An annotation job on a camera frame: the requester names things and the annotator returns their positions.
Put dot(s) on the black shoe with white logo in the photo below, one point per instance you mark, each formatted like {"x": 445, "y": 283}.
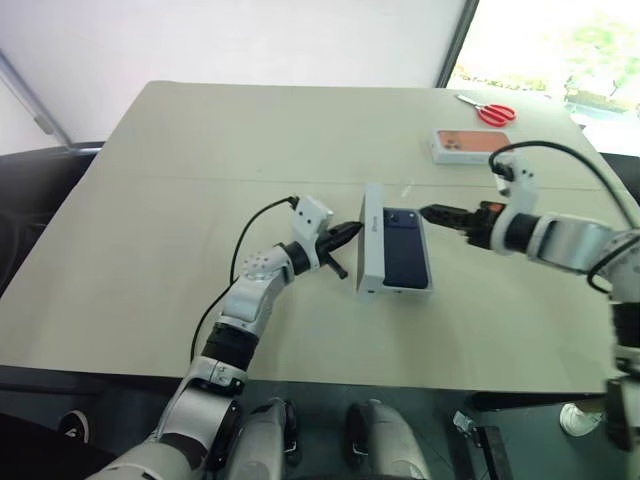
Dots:
{"x": 75, "y": 427}

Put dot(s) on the grey and black rounded shape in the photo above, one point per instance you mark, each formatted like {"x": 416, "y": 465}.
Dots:
{"x": 267, "y": 440}
{"x": 390, "y": 440}

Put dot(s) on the white phone box base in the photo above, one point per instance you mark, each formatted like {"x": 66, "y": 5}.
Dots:
{"x": 410, "y": 293}

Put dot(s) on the black seat edge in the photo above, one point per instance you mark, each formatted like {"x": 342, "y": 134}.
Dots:
{"x": 625, "y": 170}

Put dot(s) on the black metal bracket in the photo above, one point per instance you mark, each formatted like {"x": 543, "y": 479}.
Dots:
{"x": 490, "y": 452}

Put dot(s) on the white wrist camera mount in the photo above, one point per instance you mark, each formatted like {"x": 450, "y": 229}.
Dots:
{"x": 520, "y": 182}
{"x": 310, "y": 220}

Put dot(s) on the grey metal pole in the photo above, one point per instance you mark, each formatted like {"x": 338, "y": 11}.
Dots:
{"x": 35, "y": 105}

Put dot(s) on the dark window frame post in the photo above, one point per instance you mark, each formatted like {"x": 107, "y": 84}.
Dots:
{"x": 455, "y": 42}

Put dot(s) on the dark blue smartphone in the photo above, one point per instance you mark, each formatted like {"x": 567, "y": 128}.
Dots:
{"x": 405, "y": 250}

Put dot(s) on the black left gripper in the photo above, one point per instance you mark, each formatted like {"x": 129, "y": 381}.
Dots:
{"x": 330, "y": 247}

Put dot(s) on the phone box with orange print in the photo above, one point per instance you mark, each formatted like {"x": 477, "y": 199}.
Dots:
{"x": 465, "y": 145}

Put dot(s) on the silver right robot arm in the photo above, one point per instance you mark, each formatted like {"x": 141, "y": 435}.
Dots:
{"x": 575, "y": 242}

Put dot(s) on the white sneaker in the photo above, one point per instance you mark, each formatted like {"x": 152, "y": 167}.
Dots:
{"x": 580, "y": 419}

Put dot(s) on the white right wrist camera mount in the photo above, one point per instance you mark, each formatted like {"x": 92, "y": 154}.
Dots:
{"x": 520, "y": 182}

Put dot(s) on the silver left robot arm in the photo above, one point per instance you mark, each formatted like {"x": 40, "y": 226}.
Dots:
{"x": 245, "y": 305}

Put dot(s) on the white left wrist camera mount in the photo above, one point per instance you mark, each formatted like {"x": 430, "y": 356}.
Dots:
{"x": 310, "y": 220}

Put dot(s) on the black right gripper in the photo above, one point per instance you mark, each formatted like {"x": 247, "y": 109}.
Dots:
{"x": 482, "y": 225}

